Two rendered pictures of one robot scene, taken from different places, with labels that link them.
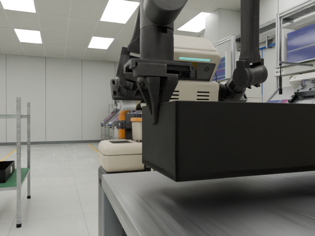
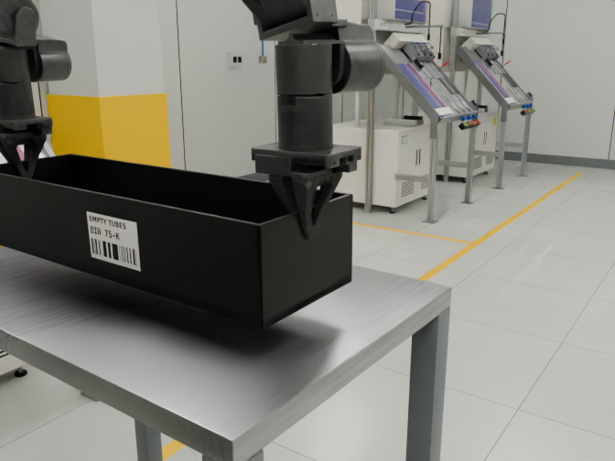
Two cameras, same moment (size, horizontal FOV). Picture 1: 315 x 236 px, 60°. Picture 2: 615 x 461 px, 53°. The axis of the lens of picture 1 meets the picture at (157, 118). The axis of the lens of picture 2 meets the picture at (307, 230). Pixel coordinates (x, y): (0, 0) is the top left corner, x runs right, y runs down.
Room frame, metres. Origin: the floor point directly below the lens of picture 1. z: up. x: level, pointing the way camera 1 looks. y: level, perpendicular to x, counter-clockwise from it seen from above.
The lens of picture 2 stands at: (0.83, 0.53, 1.11)
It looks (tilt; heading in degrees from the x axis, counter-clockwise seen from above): 16 degrees down; 235
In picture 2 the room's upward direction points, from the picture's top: straight up
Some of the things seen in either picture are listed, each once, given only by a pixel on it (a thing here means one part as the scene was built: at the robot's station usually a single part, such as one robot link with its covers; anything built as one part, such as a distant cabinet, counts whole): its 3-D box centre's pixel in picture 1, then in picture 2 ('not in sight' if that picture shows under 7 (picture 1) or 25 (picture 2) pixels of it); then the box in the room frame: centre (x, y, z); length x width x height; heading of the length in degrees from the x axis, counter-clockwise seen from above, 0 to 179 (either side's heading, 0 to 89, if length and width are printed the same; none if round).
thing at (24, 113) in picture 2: not in sight; (14, 105); (0.64, -0.53, 1.04); 0.10 x 0.07 x 0.07; 109
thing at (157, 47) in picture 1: (156, 53); (305, 129); (0.46, 0.00, 1.04); 0.10 x 0.07 x 0.07; 109
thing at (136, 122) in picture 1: (155, 129); not in sight; (1.36, 0.01, 0.87); 0.23 x 0.15 x 0.11; 109
